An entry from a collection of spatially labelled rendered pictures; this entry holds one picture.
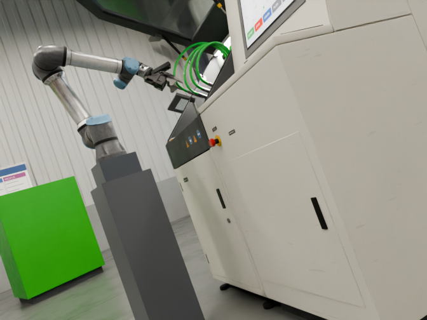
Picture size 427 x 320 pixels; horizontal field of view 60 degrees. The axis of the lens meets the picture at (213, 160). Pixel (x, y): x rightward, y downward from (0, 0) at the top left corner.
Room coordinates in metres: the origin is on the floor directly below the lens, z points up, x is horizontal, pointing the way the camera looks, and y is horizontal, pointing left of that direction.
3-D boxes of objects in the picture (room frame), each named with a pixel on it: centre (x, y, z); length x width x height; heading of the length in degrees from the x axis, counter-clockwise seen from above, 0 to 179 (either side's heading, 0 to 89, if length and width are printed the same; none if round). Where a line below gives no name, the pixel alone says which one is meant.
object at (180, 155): (2.01, 0.10, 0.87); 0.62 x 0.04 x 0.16; 22
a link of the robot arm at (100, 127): (1.77, 0.46, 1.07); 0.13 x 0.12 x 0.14; 32
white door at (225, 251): (2.01, 0.12, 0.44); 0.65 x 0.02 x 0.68; 22
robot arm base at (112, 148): (1.76, 0.45, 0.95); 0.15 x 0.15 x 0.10
